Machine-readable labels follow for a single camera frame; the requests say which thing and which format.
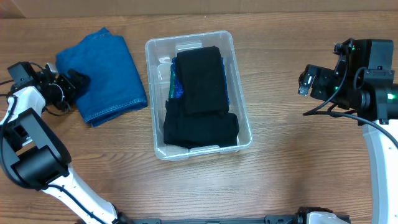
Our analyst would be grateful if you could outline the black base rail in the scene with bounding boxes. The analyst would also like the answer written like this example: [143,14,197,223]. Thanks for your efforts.
[124,206,352,224]

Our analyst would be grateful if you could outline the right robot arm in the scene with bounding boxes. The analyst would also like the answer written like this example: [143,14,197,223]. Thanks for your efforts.
[298,39,397,223]

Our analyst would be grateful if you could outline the clear plastic storage bin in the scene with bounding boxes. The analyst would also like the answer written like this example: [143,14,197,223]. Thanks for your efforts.
[145,30,252,161]

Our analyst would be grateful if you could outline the blue sequin sparkly garment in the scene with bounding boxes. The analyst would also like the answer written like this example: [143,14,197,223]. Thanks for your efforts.
[169,57,230,104]

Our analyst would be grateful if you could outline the blue denim garment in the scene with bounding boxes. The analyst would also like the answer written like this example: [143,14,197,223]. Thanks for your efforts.
[55,27,148,127]

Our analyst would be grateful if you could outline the black garment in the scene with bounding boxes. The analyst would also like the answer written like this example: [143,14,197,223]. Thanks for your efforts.
[164,98,239,149]

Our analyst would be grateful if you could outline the black cloth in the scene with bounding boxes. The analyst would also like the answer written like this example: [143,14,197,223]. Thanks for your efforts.
[175,46,229,114]

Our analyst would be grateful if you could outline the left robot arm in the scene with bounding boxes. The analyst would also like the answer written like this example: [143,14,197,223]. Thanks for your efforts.
[1,62,131,224]

